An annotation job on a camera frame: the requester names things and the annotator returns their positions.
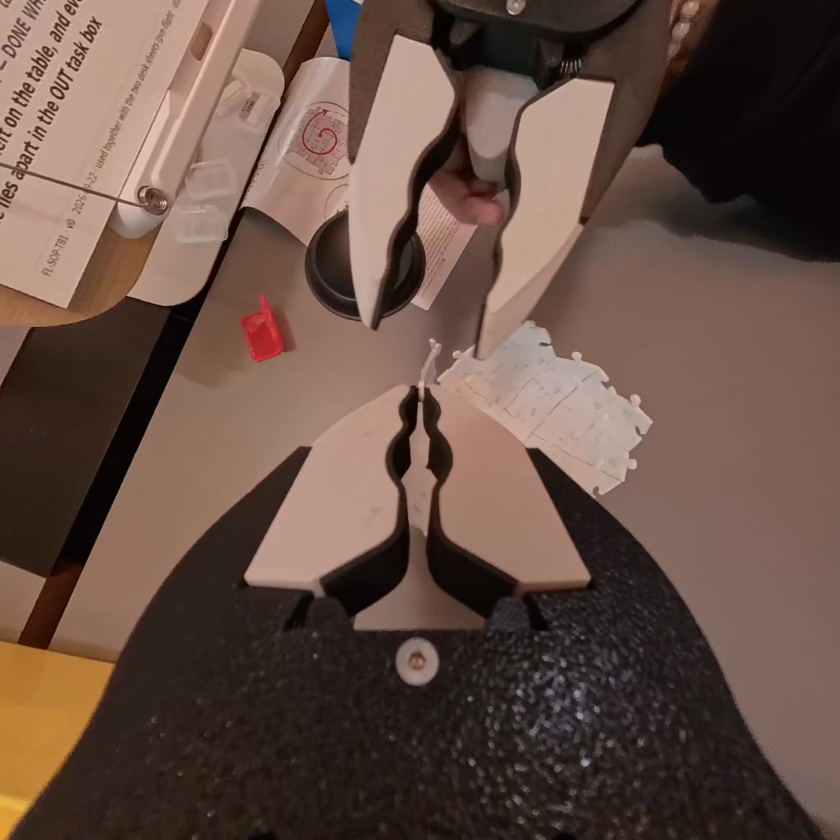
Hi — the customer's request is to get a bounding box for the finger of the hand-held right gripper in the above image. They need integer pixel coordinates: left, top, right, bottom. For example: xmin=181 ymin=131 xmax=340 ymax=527
xmin=474 ymin=80 xmax=618 ymax=361
xmin=346 ymin=34 xmax=460 ymax=331

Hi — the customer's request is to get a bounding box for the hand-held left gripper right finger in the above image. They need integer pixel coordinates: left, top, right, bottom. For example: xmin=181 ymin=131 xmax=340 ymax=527
xmin=424 ymin=387 xmax=592 ymax=618

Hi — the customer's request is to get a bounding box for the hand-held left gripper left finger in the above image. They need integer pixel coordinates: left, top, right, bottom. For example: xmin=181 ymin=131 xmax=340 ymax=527
xmin=244 ymin=386 xmax=420 ymax=616

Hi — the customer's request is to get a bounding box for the partly built white puzzle ball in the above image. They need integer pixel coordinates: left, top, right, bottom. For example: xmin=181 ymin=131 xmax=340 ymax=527
xmin=403 ymin=322 xmax=654 ymax=526

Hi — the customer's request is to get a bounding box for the person's right forearm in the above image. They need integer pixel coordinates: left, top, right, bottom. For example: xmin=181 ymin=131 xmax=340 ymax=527
xmin=633 ymin=0 xmax=840 ymax=231

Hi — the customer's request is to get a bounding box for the folded puzzle instruction leaflet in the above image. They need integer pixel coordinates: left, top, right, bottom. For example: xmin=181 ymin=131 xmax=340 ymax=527
xmin=239 ymin=56 xmax=460 ymax=312

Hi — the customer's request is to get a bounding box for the black round puzzle stand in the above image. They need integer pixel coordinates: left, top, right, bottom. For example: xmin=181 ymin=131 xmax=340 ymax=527
xmin=305 ymin=210 xmax=431 ymax=322

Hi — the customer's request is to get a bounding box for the blue puzzle box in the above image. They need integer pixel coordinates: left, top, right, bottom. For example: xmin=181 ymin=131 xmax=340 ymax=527
xmin=326 ymin=0 xmax=361 ymax=61

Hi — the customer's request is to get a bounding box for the clear plastic case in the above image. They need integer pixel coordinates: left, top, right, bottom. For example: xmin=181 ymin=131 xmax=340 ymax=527
xmin=223 ymin=75 xmax=270 ymax=129
xmin=185 ymin=159 xmax=236 ymax=198
xmin=169 ymin=203 xmax=229 ymax=245

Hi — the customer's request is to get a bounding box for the red plastic case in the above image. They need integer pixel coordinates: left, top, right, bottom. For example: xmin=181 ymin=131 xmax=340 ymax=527
xmin=239 ymin=294 xmax=295 ymax=362

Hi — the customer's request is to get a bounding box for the white sheet holder bar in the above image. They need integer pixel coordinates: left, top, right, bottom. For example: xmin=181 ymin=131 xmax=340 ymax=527
xmin=108 ymin=0 xmax=263 ymax=238

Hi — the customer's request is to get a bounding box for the white cardboard tray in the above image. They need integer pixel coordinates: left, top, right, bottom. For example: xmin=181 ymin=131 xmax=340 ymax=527
xmin=128 ymin=47 xmax=287 ymax=306

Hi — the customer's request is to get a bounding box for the printed instruction sheet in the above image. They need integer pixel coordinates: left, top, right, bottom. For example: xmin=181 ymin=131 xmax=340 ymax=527
xmin=0 ymin=0 xmax=221 ymax=309

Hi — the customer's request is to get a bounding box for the large yellow bin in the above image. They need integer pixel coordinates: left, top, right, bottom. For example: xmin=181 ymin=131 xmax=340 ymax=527
xmin=0 ymin=640 xmax=116 ymax=840

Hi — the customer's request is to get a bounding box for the thin metal wire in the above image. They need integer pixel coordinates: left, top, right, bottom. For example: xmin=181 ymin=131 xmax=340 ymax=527
xmin=0 ymin=159 xmax=142 ymax=207

